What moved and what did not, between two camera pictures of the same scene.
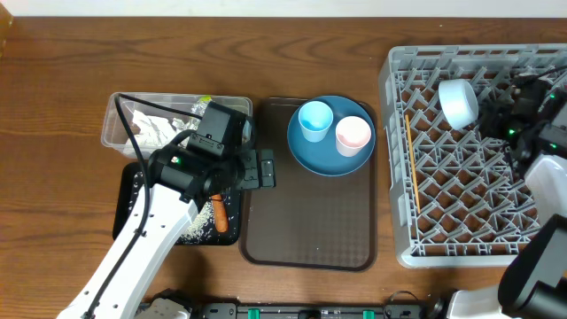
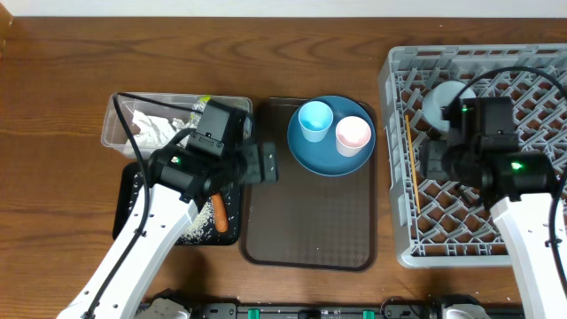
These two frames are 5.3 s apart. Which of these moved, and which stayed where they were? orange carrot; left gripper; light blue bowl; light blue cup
Moved: light blue bowl
Stayed: orange carrot; light blue cup; left gripper
